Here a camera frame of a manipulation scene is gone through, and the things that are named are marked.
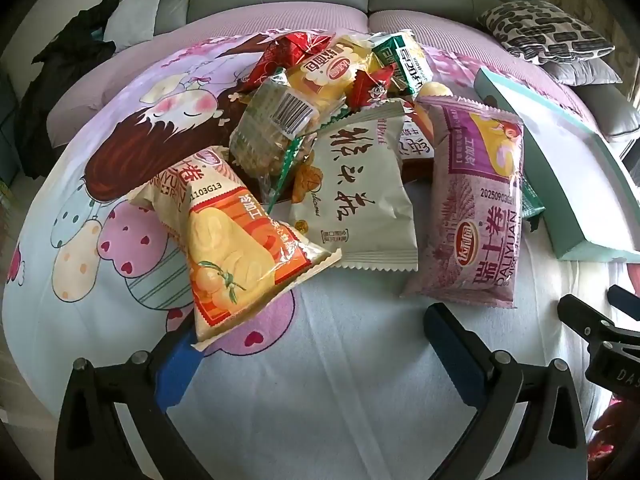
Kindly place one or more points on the small red candy packet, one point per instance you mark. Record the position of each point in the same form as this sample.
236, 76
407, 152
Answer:
372, 89

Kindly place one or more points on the dark grey cushion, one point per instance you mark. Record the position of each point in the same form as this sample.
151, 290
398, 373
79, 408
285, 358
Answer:
585, 72

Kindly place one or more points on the purple swiss roll packet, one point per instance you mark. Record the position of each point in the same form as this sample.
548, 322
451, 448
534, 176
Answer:
470, 210

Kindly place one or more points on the cream calligraphy snack packet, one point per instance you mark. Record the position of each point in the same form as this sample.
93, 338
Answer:
360, 195

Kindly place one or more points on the orange swiss roll packet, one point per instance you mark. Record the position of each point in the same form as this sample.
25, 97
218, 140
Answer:
235, 240

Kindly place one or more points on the black clothing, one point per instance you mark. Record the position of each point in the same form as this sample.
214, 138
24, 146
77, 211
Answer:
65, 60

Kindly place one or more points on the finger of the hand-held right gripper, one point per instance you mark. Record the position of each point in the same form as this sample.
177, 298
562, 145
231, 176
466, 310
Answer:
627, 302
582, 317

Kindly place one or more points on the clear barcode snack packet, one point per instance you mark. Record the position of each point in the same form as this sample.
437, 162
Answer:
270, 130

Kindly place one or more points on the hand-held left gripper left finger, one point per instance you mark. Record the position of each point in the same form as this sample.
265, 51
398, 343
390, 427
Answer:
175, 375

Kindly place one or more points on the printed cartoon blanket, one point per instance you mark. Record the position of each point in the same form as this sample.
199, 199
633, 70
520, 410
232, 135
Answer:
350, 385

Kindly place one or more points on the light grey cushion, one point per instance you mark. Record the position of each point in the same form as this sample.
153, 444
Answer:
140, 15

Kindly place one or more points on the white red-lettered snack packet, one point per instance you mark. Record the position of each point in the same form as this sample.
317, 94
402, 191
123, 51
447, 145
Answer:
417, 145

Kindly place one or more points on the large red snack packet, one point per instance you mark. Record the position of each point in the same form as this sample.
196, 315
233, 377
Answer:
280, 55

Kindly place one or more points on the yellow soft bread packet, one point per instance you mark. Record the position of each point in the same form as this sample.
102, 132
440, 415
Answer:
320, 80

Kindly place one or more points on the teal cardboard box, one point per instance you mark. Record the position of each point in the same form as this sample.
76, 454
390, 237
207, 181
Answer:
560, 160

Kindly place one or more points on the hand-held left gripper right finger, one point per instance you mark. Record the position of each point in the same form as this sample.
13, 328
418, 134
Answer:
452, 350

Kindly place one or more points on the pale round bread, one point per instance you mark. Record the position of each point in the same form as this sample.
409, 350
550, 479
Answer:
435, 91

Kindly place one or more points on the black and cream patterned cushion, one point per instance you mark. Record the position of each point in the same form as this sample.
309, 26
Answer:
545, 30

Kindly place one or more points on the green and white snack packet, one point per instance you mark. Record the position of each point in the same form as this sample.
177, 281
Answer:
407, 60

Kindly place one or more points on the small dark green packet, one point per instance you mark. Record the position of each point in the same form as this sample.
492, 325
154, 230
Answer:
531, 200

